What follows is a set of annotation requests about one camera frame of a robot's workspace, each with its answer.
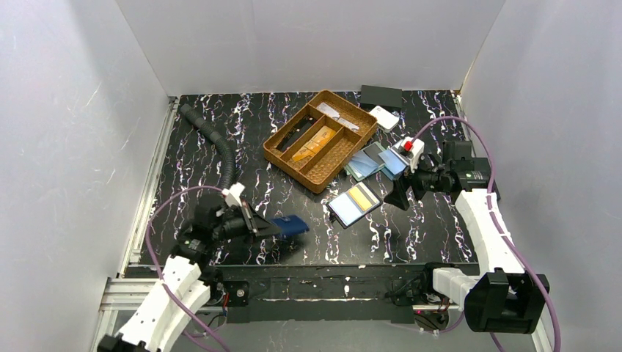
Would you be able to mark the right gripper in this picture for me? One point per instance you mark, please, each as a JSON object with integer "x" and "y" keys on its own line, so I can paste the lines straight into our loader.
{"x": 408, "y": 182}

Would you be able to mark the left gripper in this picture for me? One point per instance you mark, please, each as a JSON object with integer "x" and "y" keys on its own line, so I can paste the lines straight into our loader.
{"x": 248, "y": 219}

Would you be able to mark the navy blue card holder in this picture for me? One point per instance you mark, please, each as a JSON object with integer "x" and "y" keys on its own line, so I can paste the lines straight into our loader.
{"x": 290, "y": 226}

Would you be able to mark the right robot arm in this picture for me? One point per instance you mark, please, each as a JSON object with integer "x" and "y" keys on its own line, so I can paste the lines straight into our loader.
{"x": 503, "y": 298}

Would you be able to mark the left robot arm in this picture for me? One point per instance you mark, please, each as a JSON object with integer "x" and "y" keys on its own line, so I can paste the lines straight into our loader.
{"x": 186, "y": 281}

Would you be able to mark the light blue card holder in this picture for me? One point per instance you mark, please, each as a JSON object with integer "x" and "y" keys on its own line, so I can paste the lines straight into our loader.
{"x": 394, "y": 163}

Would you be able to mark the yellow card in holder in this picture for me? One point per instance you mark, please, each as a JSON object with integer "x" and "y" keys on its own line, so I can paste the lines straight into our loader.
{"x": 361, "y": 197}

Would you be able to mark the black card holder open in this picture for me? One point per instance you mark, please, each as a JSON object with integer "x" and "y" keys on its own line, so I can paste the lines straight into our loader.
{"x": 345, "y": 211}

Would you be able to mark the green card holder open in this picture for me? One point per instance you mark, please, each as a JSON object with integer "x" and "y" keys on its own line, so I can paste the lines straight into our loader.
{"x": 366, "y": 162}

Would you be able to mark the orange card in tray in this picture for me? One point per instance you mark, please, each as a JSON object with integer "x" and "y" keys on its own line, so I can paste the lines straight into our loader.
{"x": 315, "y": 144}

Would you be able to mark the white card in tray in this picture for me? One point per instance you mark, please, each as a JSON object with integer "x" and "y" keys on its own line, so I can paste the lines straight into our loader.
{"x": 335, "y": 115}

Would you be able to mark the white small box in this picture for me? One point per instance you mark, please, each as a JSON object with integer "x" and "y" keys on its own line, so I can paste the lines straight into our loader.
{"x": 386, "y": 120}

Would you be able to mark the brown woven divider tray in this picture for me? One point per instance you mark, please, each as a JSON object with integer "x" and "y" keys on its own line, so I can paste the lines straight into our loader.
{"x": 316, "y": 172}

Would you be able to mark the black box at right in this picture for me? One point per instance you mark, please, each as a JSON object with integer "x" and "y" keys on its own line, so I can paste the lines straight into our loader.
{"x": 496, "y": 191}

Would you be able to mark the black box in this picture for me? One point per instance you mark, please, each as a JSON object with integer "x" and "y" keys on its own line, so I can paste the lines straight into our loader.
{"x": 496, "y": 191}
{"x": 387, "y": 98}

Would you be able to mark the black box at back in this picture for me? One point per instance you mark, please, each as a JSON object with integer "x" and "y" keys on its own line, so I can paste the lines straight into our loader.
{"x": 387, "y": 98}

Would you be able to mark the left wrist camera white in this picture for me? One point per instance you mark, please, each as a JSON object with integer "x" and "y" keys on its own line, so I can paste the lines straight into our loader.
{"x": 232, "y": 195}

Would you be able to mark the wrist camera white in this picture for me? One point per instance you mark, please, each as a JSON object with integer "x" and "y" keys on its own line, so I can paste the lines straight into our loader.
{"x": 409, "y": 150}
{"x": 232, "y": 195}

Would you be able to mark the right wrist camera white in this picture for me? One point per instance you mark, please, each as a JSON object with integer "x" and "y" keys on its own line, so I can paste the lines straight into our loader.
{"x": 409, "y": 150}

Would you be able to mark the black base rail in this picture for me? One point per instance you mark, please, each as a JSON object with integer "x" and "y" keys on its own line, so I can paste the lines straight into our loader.
{"x": 261, "y": 293}

